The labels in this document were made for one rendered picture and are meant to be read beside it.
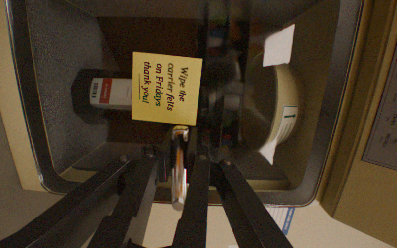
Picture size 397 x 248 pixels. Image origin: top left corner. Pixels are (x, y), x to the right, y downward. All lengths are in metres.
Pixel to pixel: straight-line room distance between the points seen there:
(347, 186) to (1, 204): 0.48
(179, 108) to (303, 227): 0.98
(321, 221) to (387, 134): 0.89
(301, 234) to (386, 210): 0.85
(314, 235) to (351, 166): 0.91
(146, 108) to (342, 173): 0.27
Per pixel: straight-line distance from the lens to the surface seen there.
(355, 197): 0.30
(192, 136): 0.17
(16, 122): 0.33
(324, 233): 1.20
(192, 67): 0.19
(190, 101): 0.20
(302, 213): 1.03
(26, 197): 0.40
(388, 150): 0.28
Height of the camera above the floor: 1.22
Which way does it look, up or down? level
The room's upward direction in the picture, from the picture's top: 93 degrees clockwise
